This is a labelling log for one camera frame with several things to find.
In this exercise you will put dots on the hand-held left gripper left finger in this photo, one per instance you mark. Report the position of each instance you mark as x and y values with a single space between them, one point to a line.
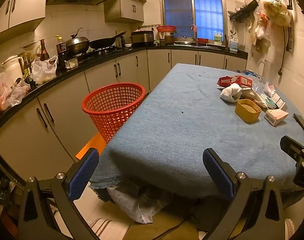
83 172

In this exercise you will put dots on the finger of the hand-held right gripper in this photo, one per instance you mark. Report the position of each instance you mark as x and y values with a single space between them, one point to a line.
303 125
300 160

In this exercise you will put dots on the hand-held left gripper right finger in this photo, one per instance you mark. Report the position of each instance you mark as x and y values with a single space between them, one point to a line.
218 175

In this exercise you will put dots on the white cardboard box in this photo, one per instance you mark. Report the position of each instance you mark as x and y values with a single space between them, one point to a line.
275 117

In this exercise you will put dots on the red plastic mesh basket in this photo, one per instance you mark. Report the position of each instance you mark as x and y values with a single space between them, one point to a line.
112 105

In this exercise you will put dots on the orange stool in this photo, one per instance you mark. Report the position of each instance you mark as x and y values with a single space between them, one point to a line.
92 146

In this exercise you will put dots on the white cigarette pack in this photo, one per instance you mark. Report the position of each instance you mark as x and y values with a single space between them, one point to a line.
279 102

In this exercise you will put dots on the teal packet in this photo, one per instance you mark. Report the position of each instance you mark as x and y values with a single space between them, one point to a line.
267 102

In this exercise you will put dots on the pink white crumpled wrapper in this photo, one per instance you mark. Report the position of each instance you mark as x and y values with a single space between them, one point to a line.
269 88

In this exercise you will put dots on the beige snack bag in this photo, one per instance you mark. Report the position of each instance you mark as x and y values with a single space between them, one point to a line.
253 97

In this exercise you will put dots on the yellow plastic container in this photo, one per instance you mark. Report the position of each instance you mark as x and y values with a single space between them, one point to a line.
247 112

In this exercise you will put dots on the white towel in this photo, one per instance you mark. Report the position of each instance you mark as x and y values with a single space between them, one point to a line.
132 205

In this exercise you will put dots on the clear glass mug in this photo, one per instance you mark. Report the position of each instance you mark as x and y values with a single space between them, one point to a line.
267 68

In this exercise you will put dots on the blue tablecloth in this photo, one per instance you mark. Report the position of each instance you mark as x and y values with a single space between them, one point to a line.
179 120

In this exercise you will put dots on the beige base cabinets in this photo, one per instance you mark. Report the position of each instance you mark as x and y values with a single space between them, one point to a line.
67 100

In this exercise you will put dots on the blue plastic bag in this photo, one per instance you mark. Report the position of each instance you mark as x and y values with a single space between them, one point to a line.
249 72

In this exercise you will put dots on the red cardboard box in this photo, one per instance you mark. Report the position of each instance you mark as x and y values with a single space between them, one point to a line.
242 80

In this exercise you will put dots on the olive green cushion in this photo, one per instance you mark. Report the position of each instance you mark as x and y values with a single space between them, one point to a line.
162 227

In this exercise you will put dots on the white crumpled bag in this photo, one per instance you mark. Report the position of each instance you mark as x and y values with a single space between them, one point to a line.
230 92

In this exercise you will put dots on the black kitchen countertop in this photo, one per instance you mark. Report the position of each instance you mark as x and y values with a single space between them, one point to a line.
67 73

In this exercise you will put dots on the clear hanging plastic bags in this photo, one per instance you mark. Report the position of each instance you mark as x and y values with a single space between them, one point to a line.
260 28

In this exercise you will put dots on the white jug with blue label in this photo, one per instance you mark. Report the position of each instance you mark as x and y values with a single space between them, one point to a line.
233 44

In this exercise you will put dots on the white plastic bag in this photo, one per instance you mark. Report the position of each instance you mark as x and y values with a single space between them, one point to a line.
43 71

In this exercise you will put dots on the clear seasoning box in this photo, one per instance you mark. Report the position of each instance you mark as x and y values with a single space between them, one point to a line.
71 63

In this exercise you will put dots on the red printed plastic bag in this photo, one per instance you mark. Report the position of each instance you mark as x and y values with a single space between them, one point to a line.
4 95

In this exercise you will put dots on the small dark condiment bottle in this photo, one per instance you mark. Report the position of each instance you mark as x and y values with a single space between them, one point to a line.
29 71

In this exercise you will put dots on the yellow hanging plastic bag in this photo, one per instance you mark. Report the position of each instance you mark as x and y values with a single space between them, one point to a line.
275 7

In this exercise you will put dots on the green detergent bottle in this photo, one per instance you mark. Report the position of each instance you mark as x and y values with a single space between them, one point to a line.
218 37

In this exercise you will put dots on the gas stove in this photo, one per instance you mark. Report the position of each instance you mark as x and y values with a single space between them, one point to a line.
102 50

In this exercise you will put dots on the cooking oil bottle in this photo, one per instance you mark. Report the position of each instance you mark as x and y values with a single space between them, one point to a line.
60 51

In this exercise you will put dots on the dark soy sauce bottle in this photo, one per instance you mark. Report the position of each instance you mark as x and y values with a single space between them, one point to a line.
44 52

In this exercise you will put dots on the white electric kettle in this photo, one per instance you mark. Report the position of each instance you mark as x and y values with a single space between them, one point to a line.
12 67

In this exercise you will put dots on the steel wok with lid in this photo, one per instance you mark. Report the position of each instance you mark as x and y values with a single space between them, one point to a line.
77 45

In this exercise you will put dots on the black frying pan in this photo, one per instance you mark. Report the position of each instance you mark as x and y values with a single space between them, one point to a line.
102 43

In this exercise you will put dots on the red bowl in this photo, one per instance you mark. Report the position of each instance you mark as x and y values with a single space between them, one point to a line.
203 40

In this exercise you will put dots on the steel kettle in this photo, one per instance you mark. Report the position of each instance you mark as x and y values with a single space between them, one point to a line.
120 42

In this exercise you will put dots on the steel pot lid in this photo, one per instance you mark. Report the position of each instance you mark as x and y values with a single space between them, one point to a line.
185 40

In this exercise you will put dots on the kitchen faucet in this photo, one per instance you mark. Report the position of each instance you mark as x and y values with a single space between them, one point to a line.
194 33

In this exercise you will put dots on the brown pot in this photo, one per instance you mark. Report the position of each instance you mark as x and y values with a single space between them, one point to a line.
170 39

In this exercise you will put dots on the chopstick holder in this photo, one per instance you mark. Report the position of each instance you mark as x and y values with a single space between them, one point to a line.
162 41

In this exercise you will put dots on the red plastic basin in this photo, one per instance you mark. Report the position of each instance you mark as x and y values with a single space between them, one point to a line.
166 28

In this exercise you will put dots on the dark wall rack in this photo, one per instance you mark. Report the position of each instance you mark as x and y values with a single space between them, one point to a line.
243 11

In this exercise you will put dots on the aluminium frame window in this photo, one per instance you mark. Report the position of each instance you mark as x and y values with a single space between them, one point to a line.
194 12

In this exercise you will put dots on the small beige wall cabinet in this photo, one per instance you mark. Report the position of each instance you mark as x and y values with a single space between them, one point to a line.
127 7

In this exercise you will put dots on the large beige wall cabinet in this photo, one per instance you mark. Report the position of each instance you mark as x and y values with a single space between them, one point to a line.
22 7

